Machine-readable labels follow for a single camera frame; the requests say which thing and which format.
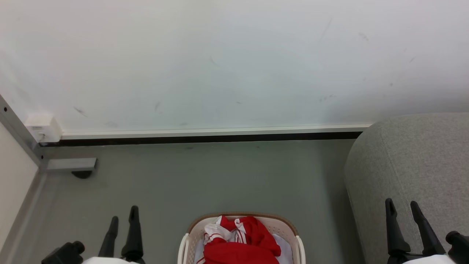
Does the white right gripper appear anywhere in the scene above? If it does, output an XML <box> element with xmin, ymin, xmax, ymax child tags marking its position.
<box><xmin>385</xmin><ymin>198</ymin><xmax>457</xmax><ymax>264</ymax></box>

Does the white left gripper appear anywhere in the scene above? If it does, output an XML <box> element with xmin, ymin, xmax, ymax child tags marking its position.
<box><xmin>81</xmin><ymin>205</ymin><xmax>144</xmax><ymax>264</ymax></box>

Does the red and white garment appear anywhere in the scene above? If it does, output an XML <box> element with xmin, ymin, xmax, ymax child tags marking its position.
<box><xmin>197</xmin><ymin>216</ymin><xmax>282</xmax><ymax>264</ymax></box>

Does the cream perforated plastic laundry basket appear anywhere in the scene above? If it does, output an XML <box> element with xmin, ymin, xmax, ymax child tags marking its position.
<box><xmin>178</xmin><ymin>212</ymin><xmax>306</xmax><ymax>264</ymax></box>

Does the grey fabric ottoman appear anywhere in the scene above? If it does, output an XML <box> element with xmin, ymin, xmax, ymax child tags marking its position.
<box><xmin>344</xmin><ymin>112</ymin><xmax>469</xmax><ymax>264</ymax></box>

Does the white and black baseboard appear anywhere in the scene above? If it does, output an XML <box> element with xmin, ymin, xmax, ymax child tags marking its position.
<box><xmin>39</xmin><ymin>124</ymin><xmax>373</xmax><ymax>147</ymax></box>

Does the grey metal foot bracket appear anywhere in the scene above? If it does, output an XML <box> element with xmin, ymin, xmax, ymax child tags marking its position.
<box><xmin>45</xmin><ymin>158</ymin><xmax>97</xmax><ymax>172</ymax></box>

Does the white wall junction box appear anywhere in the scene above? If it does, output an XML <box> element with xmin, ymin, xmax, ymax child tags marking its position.
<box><xmin>25</xmin><ymin>114</ymin><xmax>62</xmax><ymax>143</ymax></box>

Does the grey metal frame foot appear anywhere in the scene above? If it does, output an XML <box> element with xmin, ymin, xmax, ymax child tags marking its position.
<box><xmin>0</xmin><ymin>95</ymin><xmax>46</xmax><ymax>173</ymax></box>

